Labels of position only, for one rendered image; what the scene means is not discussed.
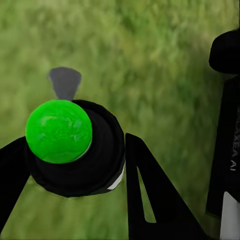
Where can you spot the pesticide atomizer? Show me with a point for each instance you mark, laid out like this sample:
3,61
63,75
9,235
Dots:
74,148

